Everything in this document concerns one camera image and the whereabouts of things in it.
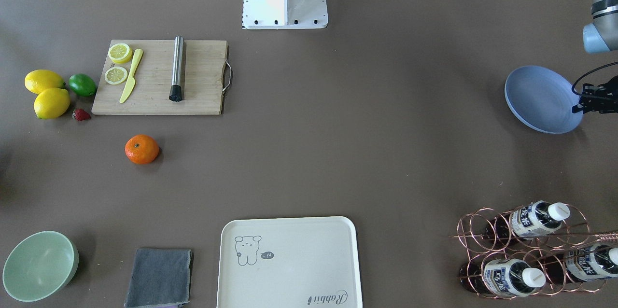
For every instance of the orange fruit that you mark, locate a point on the orange fruit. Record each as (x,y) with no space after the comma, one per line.
(142,149)

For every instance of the yellow lemon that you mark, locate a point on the yellow lemon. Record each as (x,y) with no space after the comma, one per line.
(39,80)
(51,103)

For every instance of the cream rabbit tray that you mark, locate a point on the cream rabbit tray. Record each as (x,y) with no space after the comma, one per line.
(308,262)

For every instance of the green lime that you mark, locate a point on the green lime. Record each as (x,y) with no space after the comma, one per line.
(82,85)

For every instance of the grey folded cloth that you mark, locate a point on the grey folded cloth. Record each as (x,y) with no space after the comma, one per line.
(160,278)

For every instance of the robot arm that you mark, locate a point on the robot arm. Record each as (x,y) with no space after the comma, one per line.
(601,35)

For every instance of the yellow plastic knife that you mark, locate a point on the yellow plastic knife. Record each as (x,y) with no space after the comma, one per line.
(130,80)

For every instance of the steel muddler black tip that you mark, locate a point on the steel muddler black tip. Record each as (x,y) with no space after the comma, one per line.
(176,88)

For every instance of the lemon half upper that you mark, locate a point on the lemon half upper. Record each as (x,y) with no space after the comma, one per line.
(120,53)

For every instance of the dark tea bottle lower front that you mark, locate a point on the dark tea bottle lower front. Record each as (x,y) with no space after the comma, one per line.
(502,278)

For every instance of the copper wire bottle rack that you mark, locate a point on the copper wire bottle rack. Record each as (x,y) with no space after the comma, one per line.
(477,232)

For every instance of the yellow lemon lower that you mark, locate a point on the yellow lemon lower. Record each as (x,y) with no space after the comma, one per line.
(51,103)

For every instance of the red strawberry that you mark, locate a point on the red strawberry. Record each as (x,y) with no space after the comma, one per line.
(80,114)

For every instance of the pale green bowl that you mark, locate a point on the pale green bowl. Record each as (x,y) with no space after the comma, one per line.
(39,266)

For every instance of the dark tea bottle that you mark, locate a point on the dark tea bottle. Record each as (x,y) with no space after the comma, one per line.
(534,220)
(502,278)
(596,262)

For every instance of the dark tea bottle top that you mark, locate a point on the dark tea bottle top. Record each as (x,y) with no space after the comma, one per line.
(534,220)

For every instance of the bamboo cutting board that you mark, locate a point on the bamboo cutting board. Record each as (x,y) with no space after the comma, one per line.
(203,81)

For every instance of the yellow lemon upper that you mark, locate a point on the yellow lemon upper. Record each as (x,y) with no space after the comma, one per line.
(39,80)

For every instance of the blue round plate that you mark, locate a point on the blue round plate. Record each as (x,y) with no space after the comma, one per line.
(542,99)

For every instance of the lemon slice lower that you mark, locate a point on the lemon slice lower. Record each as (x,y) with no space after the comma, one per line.
(115,75)

